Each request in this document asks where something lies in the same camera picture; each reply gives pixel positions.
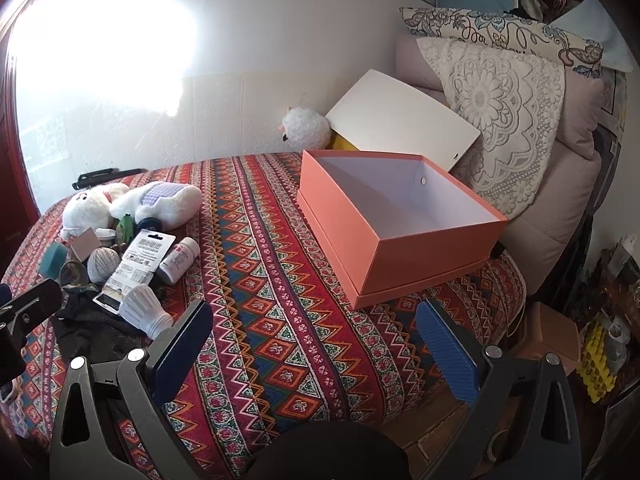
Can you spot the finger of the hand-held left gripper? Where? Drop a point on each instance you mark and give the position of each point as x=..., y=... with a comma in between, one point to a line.
x=35, y=302

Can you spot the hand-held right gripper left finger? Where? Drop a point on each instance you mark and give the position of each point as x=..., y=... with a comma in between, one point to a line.
x=184, y=347

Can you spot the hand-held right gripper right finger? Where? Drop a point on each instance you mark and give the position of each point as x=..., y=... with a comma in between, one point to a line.
x=445, y=355

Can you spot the black knit cloth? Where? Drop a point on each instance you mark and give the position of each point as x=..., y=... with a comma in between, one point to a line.
x=95, y=330

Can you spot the orange cardboard box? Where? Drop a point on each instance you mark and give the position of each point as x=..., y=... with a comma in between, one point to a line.
x=425, y=260

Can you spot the white plastic lid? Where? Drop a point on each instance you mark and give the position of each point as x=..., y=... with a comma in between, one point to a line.
x=105, y=234

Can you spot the green pouch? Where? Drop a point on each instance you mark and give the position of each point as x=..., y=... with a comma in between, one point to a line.
x=125, y=227

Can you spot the teal small box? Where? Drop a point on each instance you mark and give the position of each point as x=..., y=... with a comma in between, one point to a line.
x=52, y=260

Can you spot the pink card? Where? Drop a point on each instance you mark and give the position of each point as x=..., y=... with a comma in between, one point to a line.
x=84, y=243

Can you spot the ball of white twine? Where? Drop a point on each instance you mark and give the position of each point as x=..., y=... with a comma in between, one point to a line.
x=104, y=264

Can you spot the white pill bottle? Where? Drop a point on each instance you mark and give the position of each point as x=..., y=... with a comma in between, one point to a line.
x=177, y=260

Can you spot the black white blister pack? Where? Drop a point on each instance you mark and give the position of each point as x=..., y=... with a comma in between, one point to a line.
x=142, y=252

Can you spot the patterned red bedspread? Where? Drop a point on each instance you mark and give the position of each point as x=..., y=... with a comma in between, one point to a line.
x=280, y=270

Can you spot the black elongated object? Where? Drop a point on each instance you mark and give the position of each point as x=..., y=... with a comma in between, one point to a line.
x=100, y=177

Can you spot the white plush animal toy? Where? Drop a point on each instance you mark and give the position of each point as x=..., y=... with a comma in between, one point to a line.
x=165, y=202

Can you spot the yellow egg tray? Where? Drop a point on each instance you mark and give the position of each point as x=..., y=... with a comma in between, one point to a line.
x=595, y=365

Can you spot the grey plastic bottle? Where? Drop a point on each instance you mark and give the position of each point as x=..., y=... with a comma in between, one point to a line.
x=618, y=340

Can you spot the yellow pad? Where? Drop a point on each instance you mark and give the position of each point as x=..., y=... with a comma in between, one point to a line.
x=342, y=142

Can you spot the white lace pillow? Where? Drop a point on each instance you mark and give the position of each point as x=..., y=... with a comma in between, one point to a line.
x=500, y=115

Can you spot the round white plush toy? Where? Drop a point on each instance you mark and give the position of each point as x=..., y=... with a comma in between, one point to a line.
x=305, y=127

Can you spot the floral print pillow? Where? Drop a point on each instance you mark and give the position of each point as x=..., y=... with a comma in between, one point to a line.
x=500, y=25

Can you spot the light blue cloth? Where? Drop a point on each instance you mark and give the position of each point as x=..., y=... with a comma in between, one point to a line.
x=595, y=30

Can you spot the dark red wooden frame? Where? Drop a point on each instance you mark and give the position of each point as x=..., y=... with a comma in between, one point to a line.
x=15, y=135

